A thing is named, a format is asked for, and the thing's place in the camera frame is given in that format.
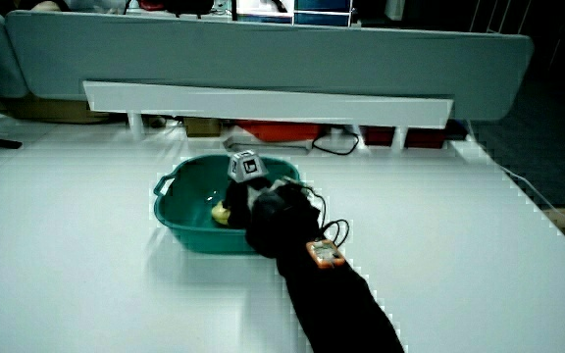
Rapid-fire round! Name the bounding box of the thin white cable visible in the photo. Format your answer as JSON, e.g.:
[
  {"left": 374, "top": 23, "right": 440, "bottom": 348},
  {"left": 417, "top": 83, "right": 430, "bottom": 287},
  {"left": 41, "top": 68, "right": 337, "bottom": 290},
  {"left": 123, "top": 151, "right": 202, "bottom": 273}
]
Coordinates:
[{"left": 496, "top": 163, "right": 565, "bottom": 223}]

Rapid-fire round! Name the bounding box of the white raised shelf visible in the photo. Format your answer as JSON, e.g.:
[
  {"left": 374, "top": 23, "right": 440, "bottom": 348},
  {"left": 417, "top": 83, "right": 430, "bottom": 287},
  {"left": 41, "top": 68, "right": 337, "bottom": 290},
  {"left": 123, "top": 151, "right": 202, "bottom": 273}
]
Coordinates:
[{"left": 81, "top": 79, "right": 455, "bottom": 150}]

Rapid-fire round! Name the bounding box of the blue and white box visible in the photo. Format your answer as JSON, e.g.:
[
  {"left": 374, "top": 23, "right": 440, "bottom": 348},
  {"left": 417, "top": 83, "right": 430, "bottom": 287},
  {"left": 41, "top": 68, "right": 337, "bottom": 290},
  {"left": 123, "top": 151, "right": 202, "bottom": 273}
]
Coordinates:
[{"left": 235, "top": 0, "right": 353, "bottom": 27}]

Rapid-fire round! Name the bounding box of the orange wrist tracker device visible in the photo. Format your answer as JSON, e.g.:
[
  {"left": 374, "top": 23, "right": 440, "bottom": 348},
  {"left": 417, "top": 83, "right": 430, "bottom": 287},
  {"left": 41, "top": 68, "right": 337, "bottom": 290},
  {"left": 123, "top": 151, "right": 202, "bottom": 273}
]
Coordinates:
[{"left": 305, "top": 238, "right": 347, "bottom": 271}]

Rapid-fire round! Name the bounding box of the person's right hand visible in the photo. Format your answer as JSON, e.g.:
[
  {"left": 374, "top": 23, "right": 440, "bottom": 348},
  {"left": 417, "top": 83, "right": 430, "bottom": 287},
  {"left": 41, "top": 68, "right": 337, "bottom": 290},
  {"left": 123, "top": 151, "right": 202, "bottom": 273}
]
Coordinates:
[{"left": 223, "top": 150, "right": 324, "bottom": 260}]

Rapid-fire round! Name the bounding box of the dark red box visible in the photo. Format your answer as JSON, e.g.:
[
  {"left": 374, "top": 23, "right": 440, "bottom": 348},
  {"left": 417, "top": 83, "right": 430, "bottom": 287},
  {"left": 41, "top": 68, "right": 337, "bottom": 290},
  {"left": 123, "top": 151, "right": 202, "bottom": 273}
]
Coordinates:
[
  {"left": 404, "top": 127, "right": 446, "bottom": 150},
  {"left": 360, "top": 125, "right": 397, "bottom": 147}
]

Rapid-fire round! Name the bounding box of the teal plastic basin plate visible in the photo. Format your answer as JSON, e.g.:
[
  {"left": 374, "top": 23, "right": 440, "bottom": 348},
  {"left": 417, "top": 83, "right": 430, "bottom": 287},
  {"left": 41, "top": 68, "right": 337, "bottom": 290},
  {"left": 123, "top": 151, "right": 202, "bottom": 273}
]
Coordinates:
[{"left": 153, "top": 154, "right": 309, "bottom": 255}]

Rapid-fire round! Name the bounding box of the black looped cable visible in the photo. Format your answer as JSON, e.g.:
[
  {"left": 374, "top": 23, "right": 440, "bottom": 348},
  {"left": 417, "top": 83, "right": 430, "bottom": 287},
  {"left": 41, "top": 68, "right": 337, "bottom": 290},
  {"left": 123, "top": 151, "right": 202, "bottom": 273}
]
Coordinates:
[{"left": 311, "top": 127, "right": 361, "bottom": 157}]

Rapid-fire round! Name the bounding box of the large cardboard box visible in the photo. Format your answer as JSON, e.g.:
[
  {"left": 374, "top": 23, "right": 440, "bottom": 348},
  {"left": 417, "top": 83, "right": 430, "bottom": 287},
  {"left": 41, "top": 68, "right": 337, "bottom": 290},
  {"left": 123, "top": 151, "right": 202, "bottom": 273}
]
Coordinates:
[{"left": 0, "top": 94, "right": 113, "bottom": 125}]

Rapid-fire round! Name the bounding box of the long grey partition panel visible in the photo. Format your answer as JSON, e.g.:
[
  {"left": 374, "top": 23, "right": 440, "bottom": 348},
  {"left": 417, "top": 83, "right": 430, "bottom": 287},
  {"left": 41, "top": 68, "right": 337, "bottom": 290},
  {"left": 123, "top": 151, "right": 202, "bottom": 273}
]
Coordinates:
[{"left": 4, "top": 10, "right": 536, "bottom": 123}]

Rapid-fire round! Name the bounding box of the black glove cable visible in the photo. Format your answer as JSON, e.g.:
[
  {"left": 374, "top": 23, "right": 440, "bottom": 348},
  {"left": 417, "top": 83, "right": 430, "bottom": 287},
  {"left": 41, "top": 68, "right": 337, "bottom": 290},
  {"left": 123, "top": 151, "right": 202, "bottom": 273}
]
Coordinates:
[{"left": 289, "top": 179, "right": 351, "bottom": 249}]

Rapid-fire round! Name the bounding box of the red plastic box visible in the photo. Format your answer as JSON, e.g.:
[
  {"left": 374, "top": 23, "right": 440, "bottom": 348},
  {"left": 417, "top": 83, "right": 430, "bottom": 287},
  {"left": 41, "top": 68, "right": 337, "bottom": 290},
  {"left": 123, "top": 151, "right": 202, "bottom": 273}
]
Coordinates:
[{"left": 235, "top": 119, "right": 324, "bottom": 144}]

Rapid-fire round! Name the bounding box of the small cardboard box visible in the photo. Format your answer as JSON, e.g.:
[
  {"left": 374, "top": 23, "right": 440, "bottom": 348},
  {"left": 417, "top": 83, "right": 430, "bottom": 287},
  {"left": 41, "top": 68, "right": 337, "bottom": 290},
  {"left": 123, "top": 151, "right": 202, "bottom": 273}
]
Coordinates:
[{"left": 183, "top": 116, "right": 223, "bottom": 138}]

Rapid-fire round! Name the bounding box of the yellow banana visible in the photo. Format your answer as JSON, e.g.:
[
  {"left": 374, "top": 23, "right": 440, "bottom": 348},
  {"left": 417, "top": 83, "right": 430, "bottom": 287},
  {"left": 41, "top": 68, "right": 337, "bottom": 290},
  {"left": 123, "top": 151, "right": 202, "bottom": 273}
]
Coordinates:
[{"left": 210, "top": 199, "right": 232, "bottom": 227}]

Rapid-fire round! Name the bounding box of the person's right forearm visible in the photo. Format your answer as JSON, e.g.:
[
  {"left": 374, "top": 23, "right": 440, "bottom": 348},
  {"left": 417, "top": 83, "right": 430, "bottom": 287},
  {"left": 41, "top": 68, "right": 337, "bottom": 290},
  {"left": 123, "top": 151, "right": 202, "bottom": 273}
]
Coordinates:
[{"left": 275, "top": 233, "right": 406, "bottom": 353}]

